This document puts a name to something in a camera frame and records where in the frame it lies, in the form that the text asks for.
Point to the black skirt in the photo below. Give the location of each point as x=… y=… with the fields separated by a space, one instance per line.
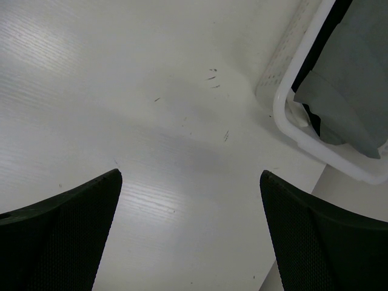
x=324 y=105

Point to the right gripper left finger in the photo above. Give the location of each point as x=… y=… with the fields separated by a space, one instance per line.
x=57 y=243

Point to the grey skirt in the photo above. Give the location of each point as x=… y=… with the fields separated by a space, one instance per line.
x=358 y=70

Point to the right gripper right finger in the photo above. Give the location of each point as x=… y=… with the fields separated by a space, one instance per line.
x=320 y=246

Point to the white plastic basket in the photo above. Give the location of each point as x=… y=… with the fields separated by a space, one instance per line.
x=274 y=93

